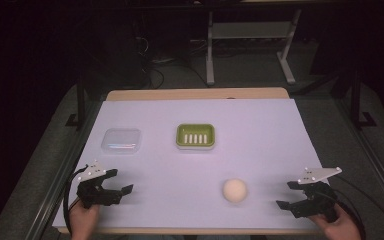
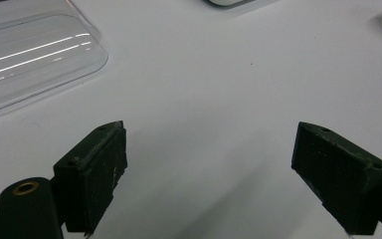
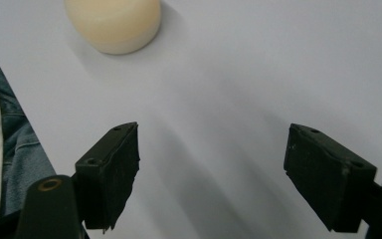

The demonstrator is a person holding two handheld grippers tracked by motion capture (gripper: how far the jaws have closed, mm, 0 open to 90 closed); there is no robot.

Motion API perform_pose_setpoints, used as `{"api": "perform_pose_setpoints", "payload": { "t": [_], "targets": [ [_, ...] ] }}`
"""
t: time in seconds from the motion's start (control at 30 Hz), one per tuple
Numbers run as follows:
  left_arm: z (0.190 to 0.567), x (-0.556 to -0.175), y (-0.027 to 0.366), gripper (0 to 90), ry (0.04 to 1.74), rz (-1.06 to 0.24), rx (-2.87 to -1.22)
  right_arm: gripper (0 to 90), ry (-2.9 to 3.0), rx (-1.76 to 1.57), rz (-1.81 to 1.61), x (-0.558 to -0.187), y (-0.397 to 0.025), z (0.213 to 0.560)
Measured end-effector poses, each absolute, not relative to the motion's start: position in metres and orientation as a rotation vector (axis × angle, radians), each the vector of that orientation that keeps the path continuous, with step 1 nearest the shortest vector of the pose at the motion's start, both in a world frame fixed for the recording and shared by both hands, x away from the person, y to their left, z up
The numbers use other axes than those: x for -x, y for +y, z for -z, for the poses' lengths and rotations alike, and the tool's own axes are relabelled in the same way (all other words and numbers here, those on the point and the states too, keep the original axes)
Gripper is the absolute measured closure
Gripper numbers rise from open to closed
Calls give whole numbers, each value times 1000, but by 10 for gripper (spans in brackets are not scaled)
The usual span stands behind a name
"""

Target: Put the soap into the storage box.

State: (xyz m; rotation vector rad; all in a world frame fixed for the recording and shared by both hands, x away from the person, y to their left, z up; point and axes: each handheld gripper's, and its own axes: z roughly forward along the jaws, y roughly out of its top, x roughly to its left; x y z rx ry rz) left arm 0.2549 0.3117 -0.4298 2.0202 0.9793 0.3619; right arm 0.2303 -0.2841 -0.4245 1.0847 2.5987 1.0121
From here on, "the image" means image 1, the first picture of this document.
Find pale lilac table mat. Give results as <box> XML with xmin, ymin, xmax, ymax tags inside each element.
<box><xmin>52</xmin><ymin>98</ymin><xmax>328</xmax><ymax>231</ymax></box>

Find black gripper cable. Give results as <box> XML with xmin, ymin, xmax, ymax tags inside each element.
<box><xmin>331</xmin><ymin>174</ymin><xmax>384</xmax><ymax>240</ymax></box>
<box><xmin>62</xmin><ymin>164</ymin><xmax>90</xmax><ymax>236</ymax></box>

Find black floor cables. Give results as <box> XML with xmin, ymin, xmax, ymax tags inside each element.
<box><xmin>136</xmin><ymin>35</ymin><xmax>211</xmax><ymax>90</ymax></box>

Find black metal stand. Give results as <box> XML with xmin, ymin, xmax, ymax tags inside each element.
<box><xmin>64</xmin><ymin>78</ymin><xmax>90</xmax><ymax>131</ymax></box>
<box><xmin>347</xmin><ymin>64</ymin><xmax>378</xmax><ymax>130</ymax></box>

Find green soap dish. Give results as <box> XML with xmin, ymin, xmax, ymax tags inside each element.
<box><xmin>175</xmin><ymin>123</ymin><xmax>217</xmax><ymax>150</ymax></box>

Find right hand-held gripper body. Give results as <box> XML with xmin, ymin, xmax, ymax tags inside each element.
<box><xmin>289</xmin><ymin>166</ymin><xmax>343</xmax><ymax>223</ymax></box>

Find person's left hand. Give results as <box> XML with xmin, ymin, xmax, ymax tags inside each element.
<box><xmin>68</xmin><ymin>201</ymin><xmax>101</xmax><ymax>240</ymax></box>

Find aluminium frame rail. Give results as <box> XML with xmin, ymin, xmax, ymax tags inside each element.
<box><xmin>332</xmin><ymin>98</ymin><xmax>384</xmax><ymax>218</ymax></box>
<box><xmin>24</xmin><ymin>99</ymin><xmax>105</xmax><ymax>240</ymax></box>

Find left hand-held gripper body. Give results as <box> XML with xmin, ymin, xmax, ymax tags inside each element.
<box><xmin>76</xmin><ymin>160</ymin><xmax>123</xmax><ymax>210</ymax></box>

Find round cream soap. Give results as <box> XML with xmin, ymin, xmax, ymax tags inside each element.
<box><xmin>222</xmin><ymin>178</ymin><xmax>249</xmax><ymax>204</ymax></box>

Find white metal stand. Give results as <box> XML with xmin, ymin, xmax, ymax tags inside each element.
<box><xmin>205</xmin><ymin>9</ymin><xmax>303</xmax><ymax>86</ymax></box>

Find person's right hand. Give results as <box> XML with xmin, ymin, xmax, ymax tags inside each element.
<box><xmin>308</xmin><ymin>203</ymin><xmax>362</xmax><ymax>240</ymax></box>

